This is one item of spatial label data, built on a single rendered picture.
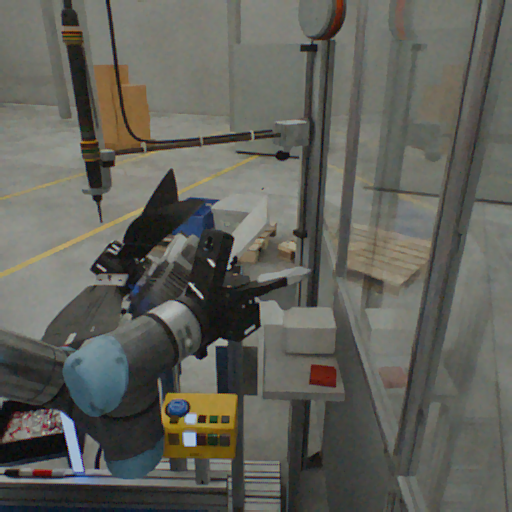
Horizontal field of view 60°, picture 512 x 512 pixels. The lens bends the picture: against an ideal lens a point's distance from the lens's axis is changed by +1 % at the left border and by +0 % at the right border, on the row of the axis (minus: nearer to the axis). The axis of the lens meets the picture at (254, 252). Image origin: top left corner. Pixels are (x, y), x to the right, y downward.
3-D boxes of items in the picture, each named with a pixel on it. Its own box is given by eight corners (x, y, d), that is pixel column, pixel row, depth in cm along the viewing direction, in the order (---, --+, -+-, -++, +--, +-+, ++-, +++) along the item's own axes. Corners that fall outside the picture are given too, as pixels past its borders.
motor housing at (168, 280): (165, 312, 151) (133, 290, 148) (206, 266, 143) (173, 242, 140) (148, 353, 130) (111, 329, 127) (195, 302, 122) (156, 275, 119)
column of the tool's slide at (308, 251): (296, 455, 212) (318, 41, 138) (306, 467, 205) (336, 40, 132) (286, 461, 209) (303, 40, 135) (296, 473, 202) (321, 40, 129)
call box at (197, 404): (238, 428, 102) (237, 392, 98) (235, 465, 93) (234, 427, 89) (169, 426, 102) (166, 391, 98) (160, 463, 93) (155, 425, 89)
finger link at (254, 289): (280, 280, 66) (224, 291, 64) (279, 269, 66) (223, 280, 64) (291, 291, 62) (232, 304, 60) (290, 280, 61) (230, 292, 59)
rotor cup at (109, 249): (131, 283, 142) (97, 260, 139) (156, 252, 137) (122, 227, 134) (117, 307, 129) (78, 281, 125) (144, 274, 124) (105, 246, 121)
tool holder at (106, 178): (113, 184, 117) (108, 147, 113) (122, 191, 112) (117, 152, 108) (78, 190, 113) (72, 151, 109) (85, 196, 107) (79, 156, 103)
